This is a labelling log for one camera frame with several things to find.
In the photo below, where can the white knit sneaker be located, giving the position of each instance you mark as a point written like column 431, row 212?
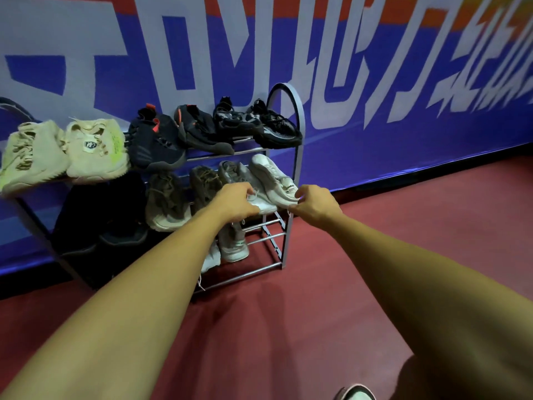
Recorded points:
column 233, row 245
column 212, row 260

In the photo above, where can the beige sneaker green stripe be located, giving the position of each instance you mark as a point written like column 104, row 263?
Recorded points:
column 95, row 154

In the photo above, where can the blue printed wall banner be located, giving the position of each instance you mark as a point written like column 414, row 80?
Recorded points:
column 416, row 120

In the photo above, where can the black white worn shoe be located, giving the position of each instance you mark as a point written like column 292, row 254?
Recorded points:
column 356, row 393

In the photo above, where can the beige knit sneaker plain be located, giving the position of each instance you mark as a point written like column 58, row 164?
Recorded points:
column 33, row 158

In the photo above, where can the black orange sneaker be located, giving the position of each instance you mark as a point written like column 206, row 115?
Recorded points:
column 123, row 212

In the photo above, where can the grey white sneaker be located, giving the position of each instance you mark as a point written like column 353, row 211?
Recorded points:
column 233, row 172
column 272, row 179

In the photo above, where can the black shoe orange marks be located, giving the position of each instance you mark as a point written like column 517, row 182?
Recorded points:
column 77, row 224

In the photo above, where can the plain black shoe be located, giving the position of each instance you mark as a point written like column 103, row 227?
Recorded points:
column 279, row 131

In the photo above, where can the person's left forearm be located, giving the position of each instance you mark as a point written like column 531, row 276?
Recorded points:
column 116, row 320

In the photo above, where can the person's left hand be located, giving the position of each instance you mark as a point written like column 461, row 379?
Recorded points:
column 235, row 204

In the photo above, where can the tan chunky sneaker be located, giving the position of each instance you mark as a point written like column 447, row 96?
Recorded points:
column 204, row 183
column 166, row 204

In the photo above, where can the grey metal shoe rack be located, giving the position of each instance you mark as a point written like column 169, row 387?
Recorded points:
column 299, row 162

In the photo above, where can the person's right hand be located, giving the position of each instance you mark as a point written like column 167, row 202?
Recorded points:
column 318, row 208

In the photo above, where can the person's right forearm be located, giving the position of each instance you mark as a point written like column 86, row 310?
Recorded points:
column 437, row 295

